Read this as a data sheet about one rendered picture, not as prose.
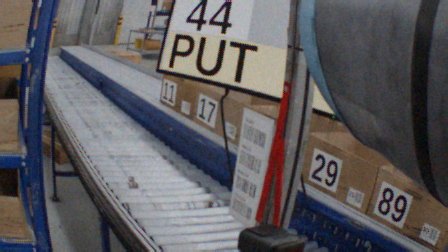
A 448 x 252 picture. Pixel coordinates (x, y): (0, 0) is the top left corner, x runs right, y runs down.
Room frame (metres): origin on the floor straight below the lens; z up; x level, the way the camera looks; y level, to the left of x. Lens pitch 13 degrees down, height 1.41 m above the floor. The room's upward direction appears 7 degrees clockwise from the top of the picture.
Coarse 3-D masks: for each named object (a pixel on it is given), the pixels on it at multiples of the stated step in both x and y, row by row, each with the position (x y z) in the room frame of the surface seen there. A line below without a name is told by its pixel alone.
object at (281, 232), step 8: (272, 224) 0.73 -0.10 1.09; (240, 232) 0.72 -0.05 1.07; (248, 232) 0.71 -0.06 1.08; (256, 232) 0.69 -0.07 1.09; (264, 232) 0.69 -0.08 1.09; (272, 232) 0.69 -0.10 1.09; (280, 232) 0.69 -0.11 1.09; (240, 240) 0.71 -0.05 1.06; (248, 240) 0.69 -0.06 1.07; (256, 240) 0.68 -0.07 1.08; (264, 240) 0.66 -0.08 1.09; (272, 240) 0.66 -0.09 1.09; (280, 240) 0.66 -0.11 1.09; (288, 240) 0.66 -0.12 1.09; (296, 240) 0.66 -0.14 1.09; (240, 248) 0.70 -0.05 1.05; (248, 248) 0.69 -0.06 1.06; (256, 248) 0.67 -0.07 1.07; (264, 248) 0.65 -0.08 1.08; (272, 248) 0.64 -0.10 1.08; (280, 248) 0.63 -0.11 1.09; (288, 248) 0.64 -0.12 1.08; (296, 248) 0.65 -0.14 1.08
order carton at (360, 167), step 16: (320, 144) 1.54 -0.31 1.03; (336, 144) 1.69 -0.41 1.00; (352, 144) 1.74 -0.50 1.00; (304, 160) 1.60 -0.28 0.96; (352, 160) 1.38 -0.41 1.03; (368, 160) 1.67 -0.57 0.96; (384, 160) 1.59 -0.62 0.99; (304, 176) 1.59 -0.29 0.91; (352, 176) 1.37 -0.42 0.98; (368, 176) 1.30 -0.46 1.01; (336, 192) 1.42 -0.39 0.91; (368, 192) 1.29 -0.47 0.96
